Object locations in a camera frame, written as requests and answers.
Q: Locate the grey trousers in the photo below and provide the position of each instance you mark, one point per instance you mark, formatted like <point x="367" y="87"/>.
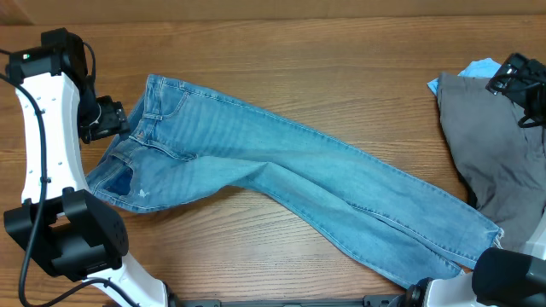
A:
<point x="502" y="164"/>

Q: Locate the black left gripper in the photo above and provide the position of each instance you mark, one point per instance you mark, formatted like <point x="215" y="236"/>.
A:
<point x="116" y="120"/>

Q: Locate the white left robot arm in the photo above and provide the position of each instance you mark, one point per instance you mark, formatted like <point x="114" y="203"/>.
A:
<point x="61" y="226"/>

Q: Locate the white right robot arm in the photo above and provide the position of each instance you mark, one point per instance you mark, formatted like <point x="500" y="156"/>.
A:
<point x="501" y="277"/>

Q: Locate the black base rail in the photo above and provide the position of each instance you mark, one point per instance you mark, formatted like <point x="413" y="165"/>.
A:
<point x="390" y="300"/>

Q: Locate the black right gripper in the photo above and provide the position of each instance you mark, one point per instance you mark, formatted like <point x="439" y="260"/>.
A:
<point x="514" y="64"/>

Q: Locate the light blue garment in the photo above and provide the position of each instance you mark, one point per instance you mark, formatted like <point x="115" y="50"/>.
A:
<point x="485" y="68"/>

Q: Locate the light blue denim jeans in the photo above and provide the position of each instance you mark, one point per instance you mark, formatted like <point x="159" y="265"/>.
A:
<point x="188" y="141"/>

